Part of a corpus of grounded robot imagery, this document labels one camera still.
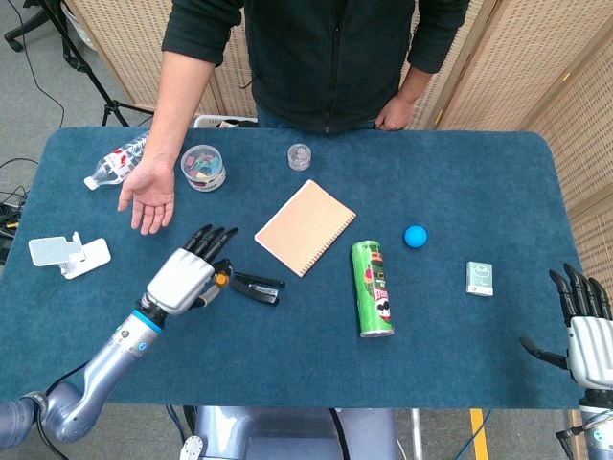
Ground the person's right hand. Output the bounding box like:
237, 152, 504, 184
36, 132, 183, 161
117, 157, 177, 236

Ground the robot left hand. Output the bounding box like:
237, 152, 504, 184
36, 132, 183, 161
146, 223, 239, 316

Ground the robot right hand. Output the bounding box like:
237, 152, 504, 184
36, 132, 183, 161
519, 262, 613, 390

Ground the person's left hand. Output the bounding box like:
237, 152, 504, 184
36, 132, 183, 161
375, 94, 416, 131

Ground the person's left forearm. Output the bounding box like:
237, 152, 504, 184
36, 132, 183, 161
395, 64, 435, 104

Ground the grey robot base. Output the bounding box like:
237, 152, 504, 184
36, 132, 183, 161
181, 405, 401, 460

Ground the person's right forearm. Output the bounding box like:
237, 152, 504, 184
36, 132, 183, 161
139, 49, 216, 169

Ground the black stapler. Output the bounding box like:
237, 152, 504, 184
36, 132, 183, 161
230, 271, 286, 308

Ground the person in black jacket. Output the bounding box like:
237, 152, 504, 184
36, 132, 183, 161
64, 0, 613, 241
161, 0, 473, 134

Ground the clear plastic water bottle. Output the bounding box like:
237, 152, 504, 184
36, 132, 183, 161
83, 131, 150, 192

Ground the clear jar of colourful clips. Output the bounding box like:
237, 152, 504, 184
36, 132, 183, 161
180, 144, 227, 193

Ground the white phone stand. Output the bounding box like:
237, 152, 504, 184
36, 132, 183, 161
27, 231, 112, 281

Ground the small clear plastic jar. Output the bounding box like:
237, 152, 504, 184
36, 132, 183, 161
286, 142, 312, 172

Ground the blue ball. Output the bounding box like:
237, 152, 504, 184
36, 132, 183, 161
403, 224, 429, 249

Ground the green tissue pack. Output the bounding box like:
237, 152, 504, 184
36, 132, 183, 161
465, 261, 494, 297

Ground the spiral-bound notebook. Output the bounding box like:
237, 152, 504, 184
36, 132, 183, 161
253, 178, 358, 279

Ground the black tripod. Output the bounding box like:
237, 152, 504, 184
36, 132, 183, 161
37, 0, 154, 128

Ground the black power strip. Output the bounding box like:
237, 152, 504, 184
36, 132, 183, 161
0, 200, 23, 241

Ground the blue tablecloth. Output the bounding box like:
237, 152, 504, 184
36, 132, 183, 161
0, 126, 585, 411

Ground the green chips can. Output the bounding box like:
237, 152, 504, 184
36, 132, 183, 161
351, 239, 396, 339

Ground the white table leg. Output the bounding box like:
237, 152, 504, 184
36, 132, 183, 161
410, 408, 425, 460

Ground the black office chair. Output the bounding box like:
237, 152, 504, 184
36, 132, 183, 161
3, 9, 52, 53

